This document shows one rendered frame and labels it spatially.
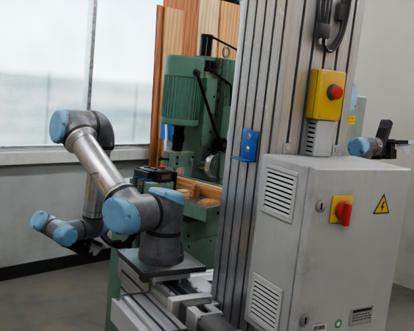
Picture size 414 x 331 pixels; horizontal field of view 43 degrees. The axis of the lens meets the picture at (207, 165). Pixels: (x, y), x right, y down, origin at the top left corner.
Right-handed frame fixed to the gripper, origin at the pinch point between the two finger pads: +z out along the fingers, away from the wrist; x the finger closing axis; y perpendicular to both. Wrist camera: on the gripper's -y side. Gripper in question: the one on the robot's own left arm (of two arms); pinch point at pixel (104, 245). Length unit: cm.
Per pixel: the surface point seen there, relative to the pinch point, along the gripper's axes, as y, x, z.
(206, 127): -69, -1, 21
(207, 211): -31.6, 30.3, 13.5
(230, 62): -100, 0, 14
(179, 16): -165, -134, 74
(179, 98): -71, -2, -1
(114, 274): 11.5, -19.5, 32.0
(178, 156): -50, -3, 16
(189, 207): -30.2, 21.1, 12.5
